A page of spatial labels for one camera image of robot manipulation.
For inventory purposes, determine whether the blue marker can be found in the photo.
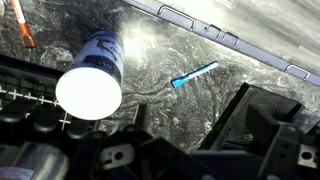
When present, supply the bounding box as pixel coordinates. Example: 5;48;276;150
170;60;221;89

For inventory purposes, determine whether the white canister with blue label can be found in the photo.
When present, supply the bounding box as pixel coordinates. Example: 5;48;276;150
54;30;125;121

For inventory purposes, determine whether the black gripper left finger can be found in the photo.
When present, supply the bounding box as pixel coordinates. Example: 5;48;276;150
66;103;214;180

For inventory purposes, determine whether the black dish rack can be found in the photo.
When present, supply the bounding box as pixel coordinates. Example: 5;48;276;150
0;54;101;158

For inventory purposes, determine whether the grey base cabinet with handles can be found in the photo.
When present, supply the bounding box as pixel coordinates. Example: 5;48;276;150
122;0;320;88

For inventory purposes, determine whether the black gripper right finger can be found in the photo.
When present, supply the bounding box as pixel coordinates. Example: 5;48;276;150
245;101;320;180

